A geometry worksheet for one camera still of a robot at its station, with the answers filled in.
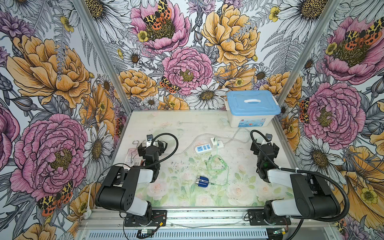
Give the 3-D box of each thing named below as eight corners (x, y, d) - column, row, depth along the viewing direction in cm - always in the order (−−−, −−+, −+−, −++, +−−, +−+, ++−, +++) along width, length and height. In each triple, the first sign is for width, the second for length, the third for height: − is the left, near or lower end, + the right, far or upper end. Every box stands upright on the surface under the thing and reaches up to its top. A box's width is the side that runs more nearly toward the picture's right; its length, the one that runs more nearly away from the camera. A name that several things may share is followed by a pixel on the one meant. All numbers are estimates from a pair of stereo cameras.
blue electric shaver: (195, 187, 86) (195, 185, 83) (195, 178, 89) (195, 176, 87) (208, 187, 86) (208, 185, 83) (208, 178, 89) (208, 176, 87)
